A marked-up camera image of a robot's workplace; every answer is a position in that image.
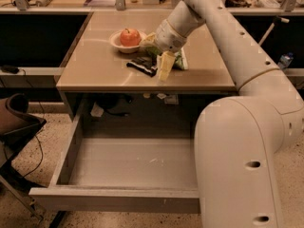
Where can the black device on ledge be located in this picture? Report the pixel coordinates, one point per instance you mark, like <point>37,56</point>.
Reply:
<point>9,69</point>

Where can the black stand with pole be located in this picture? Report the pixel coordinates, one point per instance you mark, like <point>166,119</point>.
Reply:
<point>277,20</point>

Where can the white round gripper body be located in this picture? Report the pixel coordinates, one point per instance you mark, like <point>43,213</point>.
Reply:
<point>168,37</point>

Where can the black rxbar chocolate bar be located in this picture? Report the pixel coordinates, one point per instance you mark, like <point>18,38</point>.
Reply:
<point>143,65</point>

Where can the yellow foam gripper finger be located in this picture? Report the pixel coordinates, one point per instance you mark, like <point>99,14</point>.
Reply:
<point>148,40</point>
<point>165,63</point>

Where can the beige cabinet counter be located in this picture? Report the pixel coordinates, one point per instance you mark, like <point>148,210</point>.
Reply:
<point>95,66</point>

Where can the white ceramic bowl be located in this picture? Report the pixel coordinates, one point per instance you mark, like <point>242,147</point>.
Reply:
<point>114,41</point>

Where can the green chip bag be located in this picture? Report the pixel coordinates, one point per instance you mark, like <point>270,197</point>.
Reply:
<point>180,59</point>

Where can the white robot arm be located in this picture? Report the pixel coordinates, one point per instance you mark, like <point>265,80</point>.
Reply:
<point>235,137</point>

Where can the red apple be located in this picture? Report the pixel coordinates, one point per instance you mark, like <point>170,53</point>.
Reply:
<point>130,37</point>

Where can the plastic water bottle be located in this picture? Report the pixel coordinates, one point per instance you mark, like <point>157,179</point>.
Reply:
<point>285,60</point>

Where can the dark office chair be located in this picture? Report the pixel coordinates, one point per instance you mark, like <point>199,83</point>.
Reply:
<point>17,129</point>

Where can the open grey top drawer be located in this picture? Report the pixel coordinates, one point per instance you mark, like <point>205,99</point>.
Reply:
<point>141,162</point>

